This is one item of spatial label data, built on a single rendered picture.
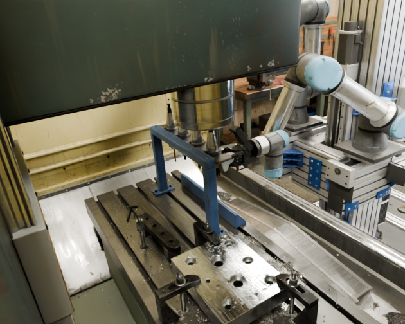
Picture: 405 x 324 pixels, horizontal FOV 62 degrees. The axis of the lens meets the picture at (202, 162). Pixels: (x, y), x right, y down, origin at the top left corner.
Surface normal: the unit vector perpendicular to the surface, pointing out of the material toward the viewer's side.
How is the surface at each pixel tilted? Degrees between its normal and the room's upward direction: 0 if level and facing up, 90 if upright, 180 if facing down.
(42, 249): 90
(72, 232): 24
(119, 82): 90
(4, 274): 90
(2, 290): 90
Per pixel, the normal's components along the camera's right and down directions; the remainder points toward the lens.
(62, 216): 0.15, -0.69
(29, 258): 0.52, 0.33
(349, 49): -0.29, 0.43
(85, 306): -0.07, -0.90
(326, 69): 0.04, 0.36
